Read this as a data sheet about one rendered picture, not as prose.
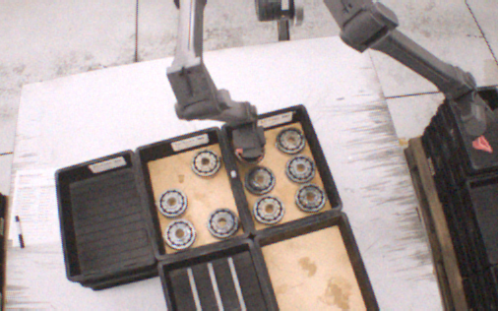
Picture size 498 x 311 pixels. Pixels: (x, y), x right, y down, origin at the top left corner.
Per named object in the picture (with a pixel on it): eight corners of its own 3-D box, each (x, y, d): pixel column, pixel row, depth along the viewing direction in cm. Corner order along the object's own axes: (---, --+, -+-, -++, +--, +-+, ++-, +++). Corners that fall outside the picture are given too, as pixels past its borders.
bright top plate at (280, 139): (271, 133, 157) (271, 132, 156) (297, 123, 158) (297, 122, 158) (283, 157, 153) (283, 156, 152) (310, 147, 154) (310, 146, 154)
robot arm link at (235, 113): (219, 83, 90) (171, 96, 92) (226, 109, 90) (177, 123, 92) (257, 100, 133) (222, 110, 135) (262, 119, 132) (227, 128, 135)
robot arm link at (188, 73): (205, 69, 82) (156, 85, 84) (229, 116, 93) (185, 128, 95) (206, -38, 110) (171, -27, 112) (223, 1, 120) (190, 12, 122)
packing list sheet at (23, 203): (13, 171, 171) (12, 170, 171) (60, 163, 172) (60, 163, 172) (8, 247, 157) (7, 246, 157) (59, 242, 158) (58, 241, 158)
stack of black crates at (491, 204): (439, 205, 216) (465, 179, 186) (487, 195, 217) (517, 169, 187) (459, 279, 199) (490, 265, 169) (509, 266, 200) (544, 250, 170)
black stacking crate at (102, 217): (67, 183, 156) (54, 170, 146) (142, 162, 159) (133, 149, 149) (81, 287, 140) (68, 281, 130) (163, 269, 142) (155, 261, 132)
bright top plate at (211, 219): (204, 211, 146) (204, 211, 145) (234, 205, 146) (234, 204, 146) (210, 240, 141) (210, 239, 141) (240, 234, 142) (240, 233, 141)
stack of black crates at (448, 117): (417, 136, 234) (445, 92, 193) (464, 129, 234) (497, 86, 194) (438, 205, 217) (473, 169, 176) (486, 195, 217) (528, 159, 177)
